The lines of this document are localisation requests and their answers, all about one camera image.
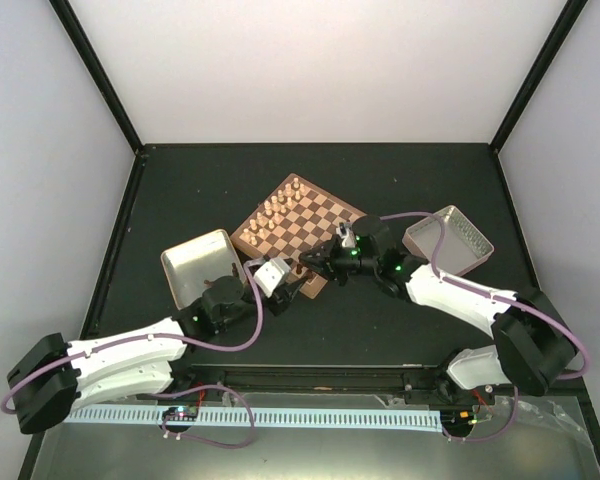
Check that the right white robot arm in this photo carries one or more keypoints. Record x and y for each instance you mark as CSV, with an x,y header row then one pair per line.
x,y
531,347

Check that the silver metal tray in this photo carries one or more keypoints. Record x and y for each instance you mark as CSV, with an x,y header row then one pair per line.
x,y
464,247

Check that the left controller board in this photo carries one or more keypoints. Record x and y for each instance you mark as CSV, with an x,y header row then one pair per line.
x,y
180,413

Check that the wooden chess board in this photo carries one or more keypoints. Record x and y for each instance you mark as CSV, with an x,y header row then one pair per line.
x,y
298,215

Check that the controller board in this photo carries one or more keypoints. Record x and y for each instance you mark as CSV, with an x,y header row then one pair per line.
x,y
457,418
180,413

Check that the black mounting rail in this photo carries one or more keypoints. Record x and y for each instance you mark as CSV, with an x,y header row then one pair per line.
x,y
425,384

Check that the right controller board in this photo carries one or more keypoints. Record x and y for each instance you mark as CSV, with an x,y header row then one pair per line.
x,y
457,418

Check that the yellow tin box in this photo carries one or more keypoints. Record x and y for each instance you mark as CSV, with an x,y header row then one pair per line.
x,y
206,257

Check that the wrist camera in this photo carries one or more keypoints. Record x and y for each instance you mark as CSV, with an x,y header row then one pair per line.
x,y
346,235
271,275

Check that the white slotted cable duct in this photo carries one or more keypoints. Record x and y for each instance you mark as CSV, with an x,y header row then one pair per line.
x,y
311,418

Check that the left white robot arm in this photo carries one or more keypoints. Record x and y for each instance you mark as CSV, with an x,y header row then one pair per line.
x,y
56,377

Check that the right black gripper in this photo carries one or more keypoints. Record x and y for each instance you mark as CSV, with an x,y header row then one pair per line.
x,y
329,247

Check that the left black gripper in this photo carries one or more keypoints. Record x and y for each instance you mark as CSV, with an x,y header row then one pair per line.
x,y
284,298

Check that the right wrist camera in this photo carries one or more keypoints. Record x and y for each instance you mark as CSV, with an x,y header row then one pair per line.
x,y
346,235

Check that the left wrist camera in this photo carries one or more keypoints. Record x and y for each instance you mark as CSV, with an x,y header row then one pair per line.
x,y
271,275

